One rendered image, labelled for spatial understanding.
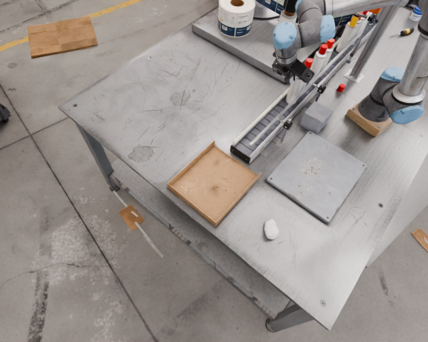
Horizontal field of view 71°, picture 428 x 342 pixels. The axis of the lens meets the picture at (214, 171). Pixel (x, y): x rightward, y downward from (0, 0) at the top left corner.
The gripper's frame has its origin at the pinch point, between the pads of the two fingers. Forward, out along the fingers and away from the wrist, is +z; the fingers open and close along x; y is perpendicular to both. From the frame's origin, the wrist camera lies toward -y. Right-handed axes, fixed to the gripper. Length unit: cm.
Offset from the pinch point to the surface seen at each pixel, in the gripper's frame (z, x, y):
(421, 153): 34, -11, -61
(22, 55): 77, 75, 257
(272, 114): 13.2, 13.7, 2.7
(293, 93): 12.7, 0.8, 0.2
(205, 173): -5, 54, 7
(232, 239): -12, 68, -20
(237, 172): 0.0, 45.6, -2.9
